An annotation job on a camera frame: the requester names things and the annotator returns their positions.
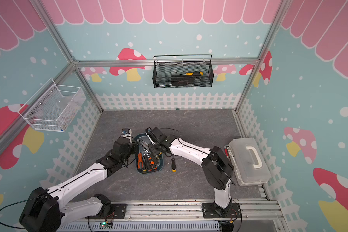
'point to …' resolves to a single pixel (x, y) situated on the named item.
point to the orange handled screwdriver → (140, 160)
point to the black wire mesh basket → (184, 70)
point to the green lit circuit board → (105, 225)
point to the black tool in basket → (182, 80)
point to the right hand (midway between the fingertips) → (154, 145)
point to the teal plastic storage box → (148, 158)
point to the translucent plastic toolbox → (250, 166)
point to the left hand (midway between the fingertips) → (136, 142)
